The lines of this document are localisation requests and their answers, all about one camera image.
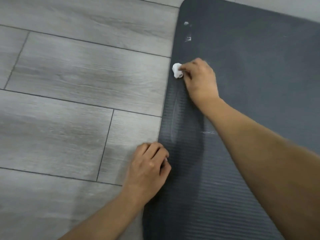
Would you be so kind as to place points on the person's right hand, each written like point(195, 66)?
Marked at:
point(202, 82)

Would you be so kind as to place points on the dark grey yoga mat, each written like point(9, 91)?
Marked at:
point(262, 59)

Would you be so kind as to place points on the person's left hand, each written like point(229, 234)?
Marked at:
point(147, 172)

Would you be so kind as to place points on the white tissue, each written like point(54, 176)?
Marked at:
point(177, 70)

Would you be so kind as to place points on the person's right forearm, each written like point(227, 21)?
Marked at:
point(275, 159)

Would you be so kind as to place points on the person's left forearm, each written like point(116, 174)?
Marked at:
point(105, 222)

